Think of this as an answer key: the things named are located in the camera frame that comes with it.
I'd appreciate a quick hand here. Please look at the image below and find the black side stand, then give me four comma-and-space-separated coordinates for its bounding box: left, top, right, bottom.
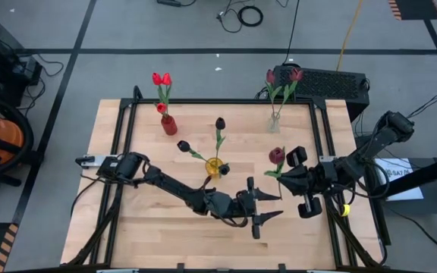
362, 151, 437, 243

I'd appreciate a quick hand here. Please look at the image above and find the black hanging cable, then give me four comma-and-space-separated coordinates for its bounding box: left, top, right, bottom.
282, 0, 301, 65

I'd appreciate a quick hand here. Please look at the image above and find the white paper sign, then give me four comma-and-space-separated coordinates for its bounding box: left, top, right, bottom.
373, 158, 425, 202

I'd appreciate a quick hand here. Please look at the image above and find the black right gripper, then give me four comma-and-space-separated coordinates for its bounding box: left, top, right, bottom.
278, 146, 333, 220

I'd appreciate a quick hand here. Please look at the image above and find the black computer case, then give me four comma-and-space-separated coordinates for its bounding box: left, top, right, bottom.
270, 64, 371, 122

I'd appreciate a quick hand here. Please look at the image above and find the yellow hanging cable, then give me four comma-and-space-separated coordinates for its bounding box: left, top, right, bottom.
335, 0, 366, 72

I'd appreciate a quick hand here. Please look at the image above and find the black aluminium table frame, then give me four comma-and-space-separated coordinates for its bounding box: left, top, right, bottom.
66, 85, 385, 268

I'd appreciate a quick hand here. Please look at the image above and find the orange shop vacuum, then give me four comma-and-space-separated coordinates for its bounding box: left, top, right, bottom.
0, 94, 36, 198

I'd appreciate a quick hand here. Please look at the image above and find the clear glass vase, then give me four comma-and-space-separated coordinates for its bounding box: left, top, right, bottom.
266, 111, 281, 133

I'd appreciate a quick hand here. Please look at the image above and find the yellow textured glass vase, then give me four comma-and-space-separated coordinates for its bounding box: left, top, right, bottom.
206, 157, 223, 178

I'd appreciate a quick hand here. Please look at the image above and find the red ribbed glass vase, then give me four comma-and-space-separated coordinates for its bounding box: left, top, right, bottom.
160, 115, 178, 137

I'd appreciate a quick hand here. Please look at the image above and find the coiled black cable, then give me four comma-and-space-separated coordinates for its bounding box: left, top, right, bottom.
216, 0, 265, 34

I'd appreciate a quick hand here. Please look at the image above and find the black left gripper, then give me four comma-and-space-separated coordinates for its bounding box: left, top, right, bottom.
233, 176, 285, 240

